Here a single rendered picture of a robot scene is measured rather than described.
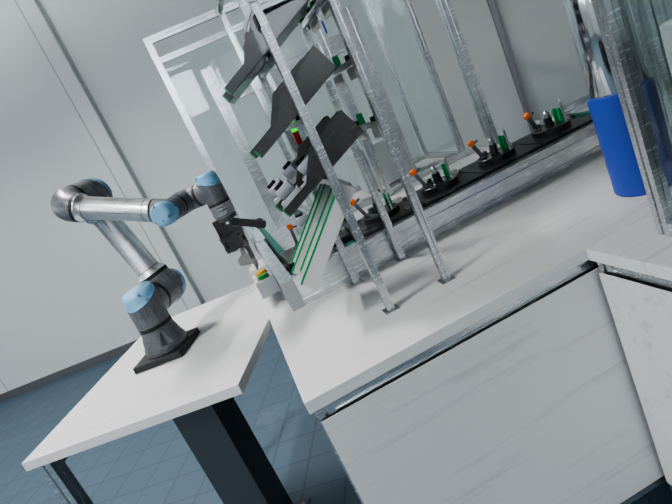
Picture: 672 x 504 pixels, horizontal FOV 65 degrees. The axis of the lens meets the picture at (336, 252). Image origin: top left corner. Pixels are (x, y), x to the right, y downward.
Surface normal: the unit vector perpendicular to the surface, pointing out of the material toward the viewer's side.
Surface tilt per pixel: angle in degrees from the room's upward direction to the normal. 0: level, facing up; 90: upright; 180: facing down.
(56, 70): 90
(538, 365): 90
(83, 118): 90
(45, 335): 90
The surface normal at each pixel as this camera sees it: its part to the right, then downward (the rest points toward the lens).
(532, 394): 0.24, 0.16
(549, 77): -0.07, 0.30
